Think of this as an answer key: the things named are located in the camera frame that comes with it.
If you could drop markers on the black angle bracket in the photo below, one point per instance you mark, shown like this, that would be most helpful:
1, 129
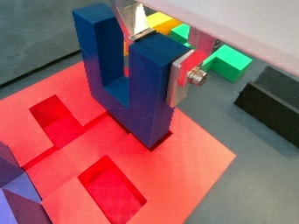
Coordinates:
270, 99

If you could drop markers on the green zigzag block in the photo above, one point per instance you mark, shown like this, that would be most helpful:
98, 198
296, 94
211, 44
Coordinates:
227, 62

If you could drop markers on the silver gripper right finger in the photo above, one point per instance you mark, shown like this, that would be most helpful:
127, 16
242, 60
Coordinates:
186, 69

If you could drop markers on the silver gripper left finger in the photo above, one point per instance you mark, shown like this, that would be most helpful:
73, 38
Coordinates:
131, 17

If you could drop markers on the purple block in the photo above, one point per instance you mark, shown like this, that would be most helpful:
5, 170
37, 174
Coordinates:
20, 201

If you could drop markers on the blue U-shaped block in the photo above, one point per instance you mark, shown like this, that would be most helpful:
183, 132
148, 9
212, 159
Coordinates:
128, 84

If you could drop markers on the red slotted board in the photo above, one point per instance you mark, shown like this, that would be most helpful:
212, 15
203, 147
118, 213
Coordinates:
94, 173

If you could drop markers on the yellow long block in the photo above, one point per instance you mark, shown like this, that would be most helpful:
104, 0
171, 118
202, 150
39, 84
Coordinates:
158, 21

